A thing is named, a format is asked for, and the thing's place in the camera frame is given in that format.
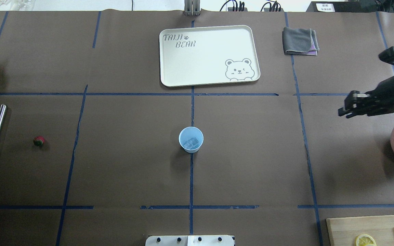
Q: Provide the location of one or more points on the clear ice cube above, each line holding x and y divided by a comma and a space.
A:
188, 145
195, 141

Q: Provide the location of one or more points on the red strawberry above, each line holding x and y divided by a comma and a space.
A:
39, 141

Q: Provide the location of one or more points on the light blue cup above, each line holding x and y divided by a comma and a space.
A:
188, 133

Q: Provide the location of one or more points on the grey purple folded cloth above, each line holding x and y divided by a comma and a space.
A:
300, 41

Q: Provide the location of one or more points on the bamboo cutting board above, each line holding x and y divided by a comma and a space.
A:
344, 231

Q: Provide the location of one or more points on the lemon slices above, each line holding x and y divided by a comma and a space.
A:
365, 240

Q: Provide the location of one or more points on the cream bear tray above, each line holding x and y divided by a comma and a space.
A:
208, 55

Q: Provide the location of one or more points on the aluminium frame post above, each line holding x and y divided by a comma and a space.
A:
192, 8

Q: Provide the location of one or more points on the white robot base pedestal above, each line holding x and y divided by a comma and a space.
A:
190, 240

